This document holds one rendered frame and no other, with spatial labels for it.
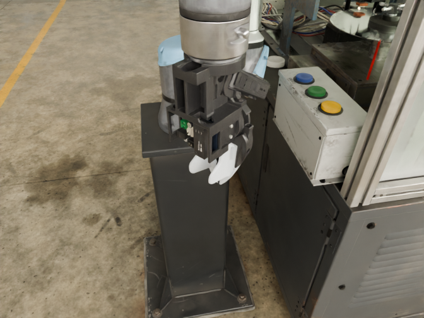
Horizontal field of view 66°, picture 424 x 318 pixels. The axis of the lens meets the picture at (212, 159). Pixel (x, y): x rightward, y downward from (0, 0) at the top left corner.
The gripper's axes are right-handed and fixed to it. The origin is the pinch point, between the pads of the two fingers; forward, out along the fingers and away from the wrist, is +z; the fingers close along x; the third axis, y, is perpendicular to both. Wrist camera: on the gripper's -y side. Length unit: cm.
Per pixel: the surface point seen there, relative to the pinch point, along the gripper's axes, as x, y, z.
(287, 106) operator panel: -8.6, -36.3, 7.3
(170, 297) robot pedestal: -31, -8, 88
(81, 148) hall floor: -145, -42, 91
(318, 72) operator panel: -6.3, -46.2, 1.3
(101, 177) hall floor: -112, -34, 91
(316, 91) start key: -1.5, -34.7, 0.3
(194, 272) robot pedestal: -25, -17, 75
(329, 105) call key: 3.3, -30.8, 0.2
